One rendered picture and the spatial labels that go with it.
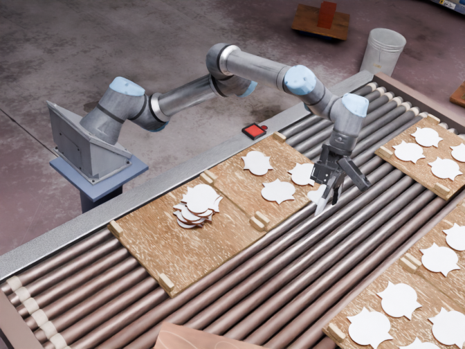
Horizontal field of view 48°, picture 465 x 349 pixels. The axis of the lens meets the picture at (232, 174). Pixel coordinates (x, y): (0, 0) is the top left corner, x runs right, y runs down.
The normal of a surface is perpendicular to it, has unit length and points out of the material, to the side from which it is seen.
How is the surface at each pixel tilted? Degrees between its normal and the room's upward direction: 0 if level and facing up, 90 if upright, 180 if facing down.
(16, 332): 0
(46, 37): 0
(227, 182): 0
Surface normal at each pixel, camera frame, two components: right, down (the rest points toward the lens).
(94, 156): 0.72, 0.54
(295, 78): -0.57, -0.33
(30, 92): 0.12, -0.72
